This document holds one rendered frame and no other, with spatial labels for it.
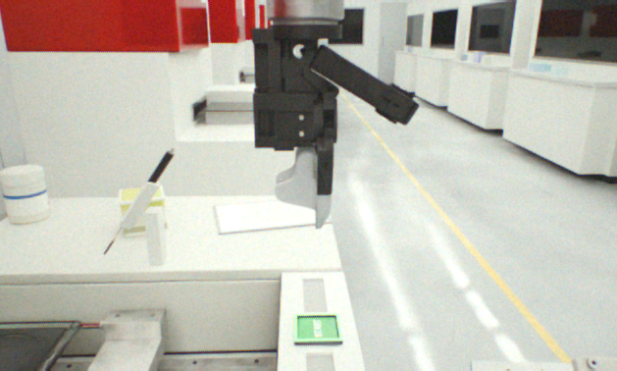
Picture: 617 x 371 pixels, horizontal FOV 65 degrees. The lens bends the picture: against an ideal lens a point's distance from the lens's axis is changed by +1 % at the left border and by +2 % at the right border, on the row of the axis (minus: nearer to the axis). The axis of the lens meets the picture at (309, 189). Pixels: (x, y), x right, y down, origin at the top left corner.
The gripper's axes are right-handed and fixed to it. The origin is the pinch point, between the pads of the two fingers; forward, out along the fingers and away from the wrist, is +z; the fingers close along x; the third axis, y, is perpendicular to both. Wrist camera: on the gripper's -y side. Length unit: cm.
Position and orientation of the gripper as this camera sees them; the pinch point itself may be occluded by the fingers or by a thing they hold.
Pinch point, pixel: (325, 216)
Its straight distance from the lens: 52.7
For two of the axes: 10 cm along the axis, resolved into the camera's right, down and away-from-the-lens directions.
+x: 0.3, 3.1, -9.5
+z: 0.0, 9.5, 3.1
